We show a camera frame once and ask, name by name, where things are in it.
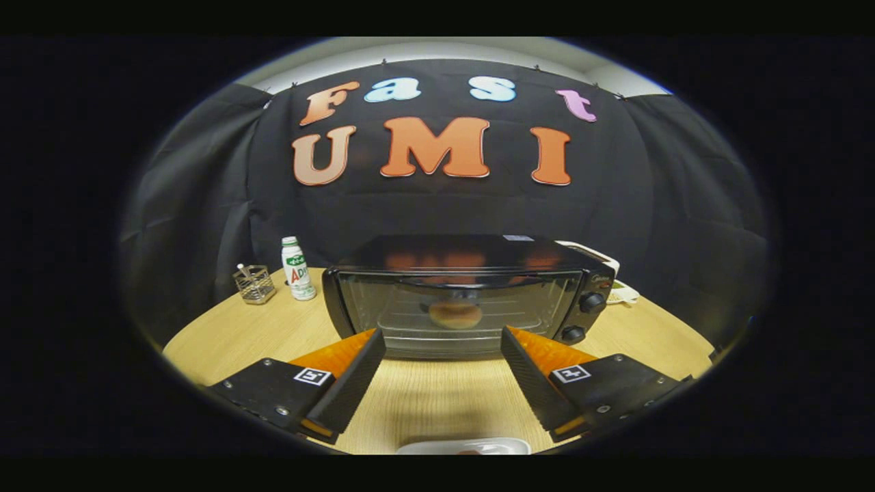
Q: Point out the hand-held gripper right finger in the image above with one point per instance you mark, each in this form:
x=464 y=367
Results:
x=530 y=389

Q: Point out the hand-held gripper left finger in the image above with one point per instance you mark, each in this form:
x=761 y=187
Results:
x=352 y=389

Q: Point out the sugared donut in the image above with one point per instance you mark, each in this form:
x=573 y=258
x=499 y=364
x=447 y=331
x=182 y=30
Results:
x=454 y=315

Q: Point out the black toaster oven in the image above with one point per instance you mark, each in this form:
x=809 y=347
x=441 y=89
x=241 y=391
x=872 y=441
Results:
x=465 y=249

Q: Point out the white pop-up toaster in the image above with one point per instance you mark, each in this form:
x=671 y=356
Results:
x=601 y=254

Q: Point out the white rectangular plate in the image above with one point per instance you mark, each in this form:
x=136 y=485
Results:
x=437 y=447

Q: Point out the white bottle green label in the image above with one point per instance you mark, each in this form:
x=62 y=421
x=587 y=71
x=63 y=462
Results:
x=297 y=273

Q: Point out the small white snack dish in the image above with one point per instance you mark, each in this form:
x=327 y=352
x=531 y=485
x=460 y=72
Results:
x=623 y=294

